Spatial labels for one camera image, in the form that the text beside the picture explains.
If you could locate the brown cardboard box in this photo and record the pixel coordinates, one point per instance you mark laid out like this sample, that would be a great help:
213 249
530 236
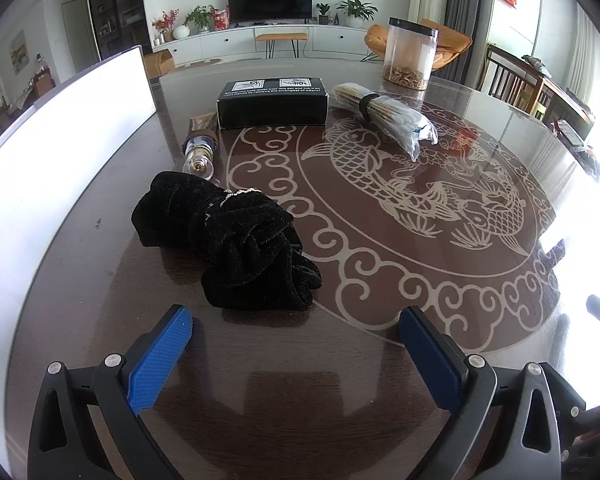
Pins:
159 64

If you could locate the pack of cotton swabs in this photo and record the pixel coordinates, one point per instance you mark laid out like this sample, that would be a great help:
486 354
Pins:
385 115

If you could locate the white board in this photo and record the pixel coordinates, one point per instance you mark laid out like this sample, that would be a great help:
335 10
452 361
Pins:
45 185

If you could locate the large leafy potted plant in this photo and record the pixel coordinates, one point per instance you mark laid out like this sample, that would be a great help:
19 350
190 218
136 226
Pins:
357 8

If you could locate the black cardboard box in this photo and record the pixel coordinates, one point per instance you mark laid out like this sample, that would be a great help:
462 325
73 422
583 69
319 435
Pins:
272 107

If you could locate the wooden chair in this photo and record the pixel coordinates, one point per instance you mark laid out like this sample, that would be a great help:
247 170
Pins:
510 77

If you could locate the orange stool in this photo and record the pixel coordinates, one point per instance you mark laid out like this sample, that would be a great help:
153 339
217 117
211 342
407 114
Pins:
280 36

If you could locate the orange lounge chair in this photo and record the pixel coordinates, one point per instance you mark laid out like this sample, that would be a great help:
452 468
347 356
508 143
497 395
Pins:
452 42

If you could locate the bushy green potted plant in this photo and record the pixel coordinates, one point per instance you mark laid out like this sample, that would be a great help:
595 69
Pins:
199 16

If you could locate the framed wall painting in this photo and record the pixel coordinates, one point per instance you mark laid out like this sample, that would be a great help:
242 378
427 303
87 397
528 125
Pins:
18 52

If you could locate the grey curtain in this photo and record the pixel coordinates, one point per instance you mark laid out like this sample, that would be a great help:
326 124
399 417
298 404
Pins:
467 15

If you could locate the glass bottle with brown sleeve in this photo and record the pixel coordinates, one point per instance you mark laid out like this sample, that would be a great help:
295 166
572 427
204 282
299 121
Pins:
200 152

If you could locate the red gift bag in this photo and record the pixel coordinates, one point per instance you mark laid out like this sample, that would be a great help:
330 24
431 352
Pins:
220 17

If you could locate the white television console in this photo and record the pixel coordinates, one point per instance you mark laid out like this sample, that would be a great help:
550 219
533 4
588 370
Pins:
330 40

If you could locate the wooden side table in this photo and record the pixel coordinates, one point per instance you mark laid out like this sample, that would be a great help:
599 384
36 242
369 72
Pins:
565 102

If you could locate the clear plastic jar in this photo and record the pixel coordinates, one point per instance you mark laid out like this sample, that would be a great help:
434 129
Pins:
410 52

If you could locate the red flower bouquet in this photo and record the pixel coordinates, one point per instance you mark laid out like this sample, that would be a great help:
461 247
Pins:
164 22

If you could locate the small potted plant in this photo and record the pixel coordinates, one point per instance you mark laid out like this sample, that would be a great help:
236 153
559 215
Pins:
323 12

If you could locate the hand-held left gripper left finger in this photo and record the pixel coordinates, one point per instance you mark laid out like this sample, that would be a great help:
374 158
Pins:
157 360

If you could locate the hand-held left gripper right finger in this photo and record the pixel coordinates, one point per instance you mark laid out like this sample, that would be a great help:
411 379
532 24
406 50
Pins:
432 360

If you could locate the flat screen television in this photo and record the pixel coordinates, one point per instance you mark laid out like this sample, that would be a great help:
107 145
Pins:
270 2

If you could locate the dark glass bookcase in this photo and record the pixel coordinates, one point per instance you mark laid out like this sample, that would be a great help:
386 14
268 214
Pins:
117 5

